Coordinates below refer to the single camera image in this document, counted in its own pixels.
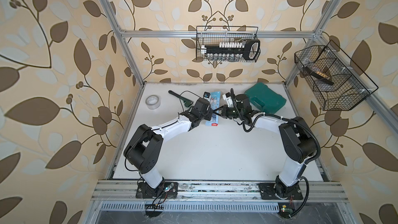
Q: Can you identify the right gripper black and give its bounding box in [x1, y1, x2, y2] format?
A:
[213, 105, 243, 119]

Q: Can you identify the blue ruler set pouch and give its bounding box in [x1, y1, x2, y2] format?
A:
[205, 91, 221, 127]

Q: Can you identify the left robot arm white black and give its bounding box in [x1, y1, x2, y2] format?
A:
[123, 97, 212, 199]

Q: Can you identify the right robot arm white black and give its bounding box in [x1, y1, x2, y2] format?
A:
[214, 92, 321, 200]

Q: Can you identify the green plastic tool case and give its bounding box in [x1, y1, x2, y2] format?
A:
[245, 83, 287, 114]

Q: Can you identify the clear tape roll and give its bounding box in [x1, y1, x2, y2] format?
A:
[145, 95, 161, 110]

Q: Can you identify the black socket bit holder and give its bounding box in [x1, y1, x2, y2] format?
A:
[199, 39, 261, 62]

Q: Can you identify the dark object in right basket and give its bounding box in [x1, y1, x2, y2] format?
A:
[304, 66, 334, 85]

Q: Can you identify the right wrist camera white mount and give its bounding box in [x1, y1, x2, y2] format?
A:
[224, 94, 234, 108]

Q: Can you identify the back wire basket black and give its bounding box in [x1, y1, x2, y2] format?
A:
[195, 26, 261, 63]

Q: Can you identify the wire basket black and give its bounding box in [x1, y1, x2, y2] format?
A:
[195, 26, 261, 63]
[294, 40, 379, 111]

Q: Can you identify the aluminium frame back bar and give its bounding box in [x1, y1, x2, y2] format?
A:
[119, 29, 316, 39]

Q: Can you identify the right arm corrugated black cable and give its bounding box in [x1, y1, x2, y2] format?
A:
[229, 88, 321, 218]

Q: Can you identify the right wire basket black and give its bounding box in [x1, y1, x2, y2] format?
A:
[294, 40, 379, 111]

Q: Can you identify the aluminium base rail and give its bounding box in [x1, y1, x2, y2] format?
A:
[91, 180, 349, 213]

